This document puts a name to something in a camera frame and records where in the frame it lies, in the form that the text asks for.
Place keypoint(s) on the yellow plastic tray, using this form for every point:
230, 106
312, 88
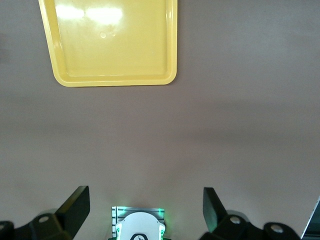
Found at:
112, 50

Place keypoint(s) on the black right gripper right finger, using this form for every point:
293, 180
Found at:
217, 220

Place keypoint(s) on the silver table edge rail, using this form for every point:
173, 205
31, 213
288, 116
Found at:
313, 217

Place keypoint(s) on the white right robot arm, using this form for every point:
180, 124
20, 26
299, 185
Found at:
137, 225

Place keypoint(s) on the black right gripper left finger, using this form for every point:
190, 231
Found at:
72, 215

